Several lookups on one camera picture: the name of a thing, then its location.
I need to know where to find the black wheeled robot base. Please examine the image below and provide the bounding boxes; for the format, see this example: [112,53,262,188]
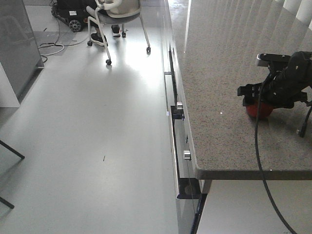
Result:
[51,0,96,32]

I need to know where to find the black chair leg frame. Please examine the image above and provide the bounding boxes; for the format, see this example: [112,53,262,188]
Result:
[0,140,25,210]

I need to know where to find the lower silver oven knob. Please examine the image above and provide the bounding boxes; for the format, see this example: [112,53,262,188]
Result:
[183,150,191,160]

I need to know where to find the black floor cable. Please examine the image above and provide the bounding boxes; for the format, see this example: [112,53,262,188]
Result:
[39,14,89,63]

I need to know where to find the white floor cable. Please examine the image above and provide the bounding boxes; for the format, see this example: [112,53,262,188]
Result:
[38,43,65,57]

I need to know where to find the seated person legs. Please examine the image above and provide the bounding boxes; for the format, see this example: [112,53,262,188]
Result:
[85,0,120,42]

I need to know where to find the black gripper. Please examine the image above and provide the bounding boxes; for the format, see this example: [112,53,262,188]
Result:
[237,51,312,109]

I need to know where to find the red yellow apple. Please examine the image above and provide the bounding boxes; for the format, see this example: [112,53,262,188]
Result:
[246,102,273,119]

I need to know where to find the grey cabinet panel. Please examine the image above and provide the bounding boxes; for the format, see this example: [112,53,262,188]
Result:
[0,0,44,102]

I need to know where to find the black oven handle bar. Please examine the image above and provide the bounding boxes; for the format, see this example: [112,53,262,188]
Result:
[168,48,201,200]

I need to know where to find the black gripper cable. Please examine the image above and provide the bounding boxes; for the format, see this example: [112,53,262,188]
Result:
[254,70,298,234]

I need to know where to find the grey speckled kitchen counter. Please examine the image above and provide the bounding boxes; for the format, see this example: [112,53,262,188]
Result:
[169,0,312,180]

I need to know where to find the white rolling office chair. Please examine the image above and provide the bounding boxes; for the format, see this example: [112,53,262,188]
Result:
[86,0,151,65]

